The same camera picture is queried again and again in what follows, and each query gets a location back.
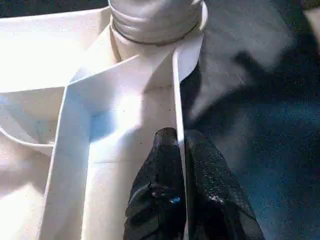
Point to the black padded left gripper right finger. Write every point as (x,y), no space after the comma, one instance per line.
(220,200)

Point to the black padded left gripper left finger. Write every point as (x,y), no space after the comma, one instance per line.
(155,200)

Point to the white plastic table top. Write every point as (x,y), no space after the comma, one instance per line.
(50,75)

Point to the white plastic table leg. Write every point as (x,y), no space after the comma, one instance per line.
(155,20)

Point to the black work mat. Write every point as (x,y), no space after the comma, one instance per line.
(260,125)

